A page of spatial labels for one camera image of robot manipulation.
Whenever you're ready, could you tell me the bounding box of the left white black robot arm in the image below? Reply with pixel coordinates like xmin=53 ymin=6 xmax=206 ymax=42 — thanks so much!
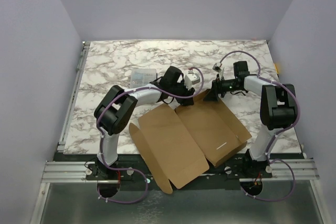
xmin=94 ymin=66 xmax=204 ymax=179

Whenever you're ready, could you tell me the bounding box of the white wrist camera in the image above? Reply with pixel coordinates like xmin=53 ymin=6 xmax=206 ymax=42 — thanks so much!
xmin=212 ymin=62 xmax=224 ymax=80
xmin=184 ymin=69 xmax=201 ymax=90

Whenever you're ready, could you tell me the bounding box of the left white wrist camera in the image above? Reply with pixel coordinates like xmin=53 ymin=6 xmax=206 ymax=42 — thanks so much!
xmin=184 ymin=69 xmax=201 ymax=90

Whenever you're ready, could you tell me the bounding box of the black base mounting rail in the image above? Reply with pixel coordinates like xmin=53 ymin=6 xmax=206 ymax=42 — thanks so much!
xmin=87 ymin=154 xmax=272 ymax=194

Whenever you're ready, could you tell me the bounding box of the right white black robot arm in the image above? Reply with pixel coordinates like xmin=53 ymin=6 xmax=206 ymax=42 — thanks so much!
xmin=203 ymin=61 xmax=298 ymax=177

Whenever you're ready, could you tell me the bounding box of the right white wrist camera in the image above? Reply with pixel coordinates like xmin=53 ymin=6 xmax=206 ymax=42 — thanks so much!
xmin=212 ymin=62 xmax=224 ymax=80

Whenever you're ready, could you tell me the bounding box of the aluminium extrusion frame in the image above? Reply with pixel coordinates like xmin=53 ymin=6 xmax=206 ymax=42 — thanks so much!
xmin=28 ymin=40 xmax=91 ymax=224

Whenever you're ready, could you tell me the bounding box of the brown cardboard box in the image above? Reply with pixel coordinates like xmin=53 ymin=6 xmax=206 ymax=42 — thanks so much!
xmin=128 ymin=89 xmax=253 ymax=195

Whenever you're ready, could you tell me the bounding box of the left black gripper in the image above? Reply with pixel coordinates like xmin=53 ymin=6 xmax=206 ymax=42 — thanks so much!
xmin=169 ymin=80 xmax=194 ymax=106

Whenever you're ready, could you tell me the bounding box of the clear plastic screw organizer box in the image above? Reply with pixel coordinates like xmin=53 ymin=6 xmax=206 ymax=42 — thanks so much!
xmin=130 ymin=68 xmax=157 ymax=89

